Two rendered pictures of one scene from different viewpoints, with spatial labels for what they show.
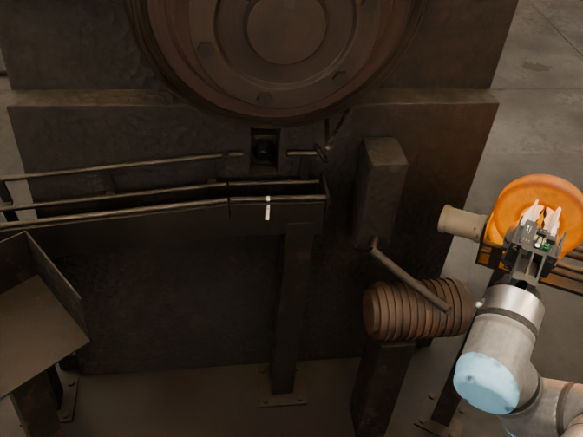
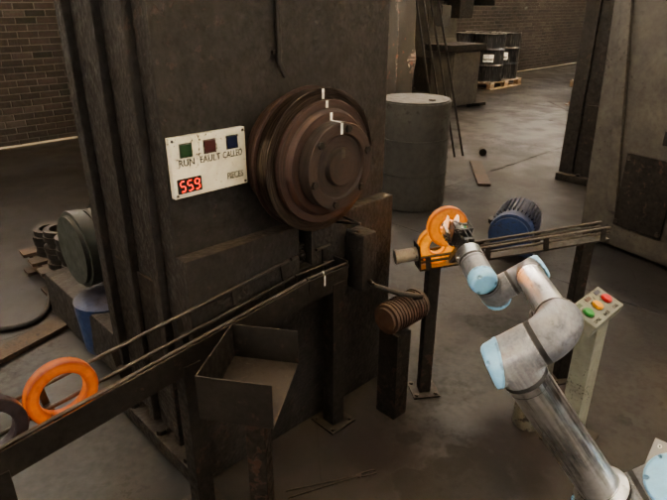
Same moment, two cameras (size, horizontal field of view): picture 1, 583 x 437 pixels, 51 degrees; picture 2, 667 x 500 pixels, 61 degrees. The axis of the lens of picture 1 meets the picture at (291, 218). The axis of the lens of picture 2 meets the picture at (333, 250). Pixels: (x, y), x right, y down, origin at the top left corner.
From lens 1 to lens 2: 1.19 m
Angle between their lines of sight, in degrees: 33
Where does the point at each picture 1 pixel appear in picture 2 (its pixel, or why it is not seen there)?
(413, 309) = (406, 306)
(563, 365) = (454, 341)
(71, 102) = (216, 251)
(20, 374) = (281, 389)
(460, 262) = not seen: hidden behind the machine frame
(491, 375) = (485, 271)
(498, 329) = (474, 257)
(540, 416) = (503, 286)
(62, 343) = (286, 370)
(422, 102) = (364, 203)
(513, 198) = (435, 221)
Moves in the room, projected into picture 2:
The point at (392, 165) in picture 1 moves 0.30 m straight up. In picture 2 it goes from (370, 233) to (373, 155)
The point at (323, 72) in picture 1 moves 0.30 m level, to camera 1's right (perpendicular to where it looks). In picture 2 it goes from (353, 186) to (422, 173)
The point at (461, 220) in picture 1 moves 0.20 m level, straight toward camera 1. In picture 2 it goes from (406, 252) to (425, 274)
